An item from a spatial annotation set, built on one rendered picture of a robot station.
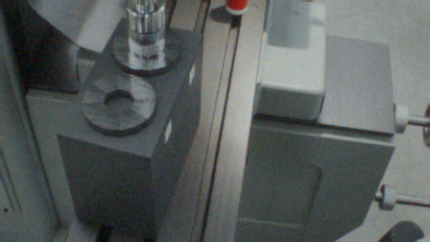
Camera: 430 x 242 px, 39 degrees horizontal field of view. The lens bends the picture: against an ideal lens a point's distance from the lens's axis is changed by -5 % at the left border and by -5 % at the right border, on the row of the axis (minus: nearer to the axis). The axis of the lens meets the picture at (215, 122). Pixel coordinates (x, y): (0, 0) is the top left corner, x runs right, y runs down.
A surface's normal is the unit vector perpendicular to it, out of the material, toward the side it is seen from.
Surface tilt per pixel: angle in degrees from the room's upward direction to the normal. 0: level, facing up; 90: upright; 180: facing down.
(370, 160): 90
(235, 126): 0
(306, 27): 0
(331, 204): 90
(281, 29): 0
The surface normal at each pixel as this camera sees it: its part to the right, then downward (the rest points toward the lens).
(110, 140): 0.04, -0.65
